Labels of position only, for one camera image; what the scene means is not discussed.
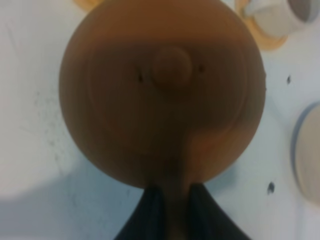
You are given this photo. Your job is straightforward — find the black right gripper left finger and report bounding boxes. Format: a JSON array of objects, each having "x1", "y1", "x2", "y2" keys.
[{"x1": 115, "y1": 186, "x2": 166, "y2": 240}]

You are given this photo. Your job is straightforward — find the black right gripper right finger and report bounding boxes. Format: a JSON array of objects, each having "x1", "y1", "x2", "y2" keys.
[{"x1": 186, "y1": 183, "x2": 250, "y2": 240}]

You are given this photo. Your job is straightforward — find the brown clay teapot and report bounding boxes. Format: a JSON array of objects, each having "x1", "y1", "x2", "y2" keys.
[{"x1": 59, "y1": 0, "x2": 266, "y2": 240}]

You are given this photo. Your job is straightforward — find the beige teapot coaster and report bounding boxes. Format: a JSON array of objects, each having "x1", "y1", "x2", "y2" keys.
[{"x1": 290, "y1": 102, "x2": 320, "y2": 207}]

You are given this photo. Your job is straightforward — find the orange far saucer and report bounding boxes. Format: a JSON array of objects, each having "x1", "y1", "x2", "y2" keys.
[{"x1": 234, "y1": 0, "x2": 288, "y2": 51}]

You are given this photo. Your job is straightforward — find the white far teacup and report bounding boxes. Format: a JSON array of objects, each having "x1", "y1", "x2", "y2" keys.
[{"x1": 243, "y1": 0, "x2": 320, "y2": 38}]

